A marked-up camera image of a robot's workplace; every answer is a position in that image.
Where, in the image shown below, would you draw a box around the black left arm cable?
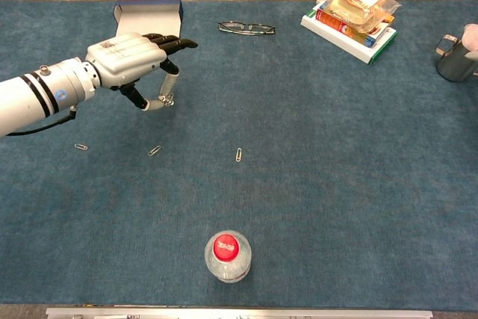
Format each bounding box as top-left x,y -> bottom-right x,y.
5,105 -> 78,137

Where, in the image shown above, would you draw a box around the open blue cardboard box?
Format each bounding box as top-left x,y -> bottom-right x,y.
113,0 -> 184,40

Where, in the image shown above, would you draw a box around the metal pitcher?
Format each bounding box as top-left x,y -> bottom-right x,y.
434,34 -> 478,83

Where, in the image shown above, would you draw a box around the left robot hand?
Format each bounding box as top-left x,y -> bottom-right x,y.
84,33 -> 199,113

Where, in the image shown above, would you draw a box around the aluminium rail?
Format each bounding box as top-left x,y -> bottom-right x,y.
45,306 -> 434,319

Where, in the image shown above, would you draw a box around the folded eyeglasses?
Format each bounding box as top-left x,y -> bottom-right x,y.
217,21 -> 276,37

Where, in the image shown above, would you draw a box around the white and green book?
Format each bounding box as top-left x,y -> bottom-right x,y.
299,3 -> 399,66

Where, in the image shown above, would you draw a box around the blue felt table mat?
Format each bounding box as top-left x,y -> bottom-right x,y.
0,0 -> 478,312

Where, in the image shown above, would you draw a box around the orange printed box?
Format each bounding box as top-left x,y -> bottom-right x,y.
315,7 -> 396,49

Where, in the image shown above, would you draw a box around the red capped water bottle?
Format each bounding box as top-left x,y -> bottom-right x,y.
203,229 -> 252,284

